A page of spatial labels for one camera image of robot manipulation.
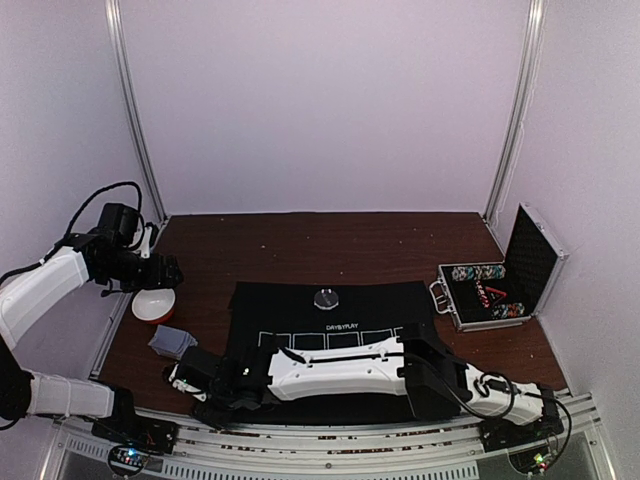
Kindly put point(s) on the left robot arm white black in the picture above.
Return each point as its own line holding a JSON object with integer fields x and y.
{"x": 113, "y": 251}

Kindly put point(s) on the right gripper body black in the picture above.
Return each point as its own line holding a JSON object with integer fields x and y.
{"x": 198, "y": 370}

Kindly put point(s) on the black poker cloth mat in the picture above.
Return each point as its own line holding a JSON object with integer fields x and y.
{"x": 363, "y": 315}

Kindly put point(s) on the poker chip row lower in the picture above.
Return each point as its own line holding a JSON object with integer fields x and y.
{"x": 508, "y": 311}

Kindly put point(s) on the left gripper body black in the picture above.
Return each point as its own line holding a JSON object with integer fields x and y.
{"x": 146, "y": 278}

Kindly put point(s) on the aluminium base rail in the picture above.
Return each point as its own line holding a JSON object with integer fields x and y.
{"x": 443, "y": 450}

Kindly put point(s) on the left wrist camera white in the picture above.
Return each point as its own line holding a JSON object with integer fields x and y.
{"x": 144, "y": 240}

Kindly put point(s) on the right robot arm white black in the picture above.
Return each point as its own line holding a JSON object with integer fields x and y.
{"x": 412, "y": 364}

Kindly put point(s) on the aluminium poker chip case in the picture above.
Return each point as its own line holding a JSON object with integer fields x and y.
{"x": 533, "y": 260}

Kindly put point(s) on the white red bowl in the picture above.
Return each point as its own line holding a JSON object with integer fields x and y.
{"x": 154, "y": 306}

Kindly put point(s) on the aluminium frame post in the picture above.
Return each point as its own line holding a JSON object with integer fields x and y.
{"x": 118, "y": 42}
{"x": 523, "y": 92}

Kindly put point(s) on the left aluminium frame post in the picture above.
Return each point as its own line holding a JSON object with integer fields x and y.
{"x": 118, "y": 42}

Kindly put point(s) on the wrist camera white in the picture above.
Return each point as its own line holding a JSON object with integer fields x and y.
{"x": 144, "y": 240}
{"x": 188, "y": 380}

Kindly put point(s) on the poker chip row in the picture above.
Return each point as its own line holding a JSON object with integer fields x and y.
{"x": 478, "y": 272}
{"x": 508, "y": 311}

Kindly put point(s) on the right aluminium frame post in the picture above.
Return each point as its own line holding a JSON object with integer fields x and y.
{"x": 523, "y": 92}

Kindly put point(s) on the grey playing card deck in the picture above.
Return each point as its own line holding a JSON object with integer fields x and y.
{"x": 171, "y": 342}

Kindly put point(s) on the clear round dealer button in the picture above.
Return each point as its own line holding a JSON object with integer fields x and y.
{"x": 326, "y": 299}

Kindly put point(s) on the poker chip row upper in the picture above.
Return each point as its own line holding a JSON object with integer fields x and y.
{"x": 478, "y": 272}

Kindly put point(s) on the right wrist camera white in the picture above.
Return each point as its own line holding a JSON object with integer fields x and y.
{"x": 188, "y": 380}

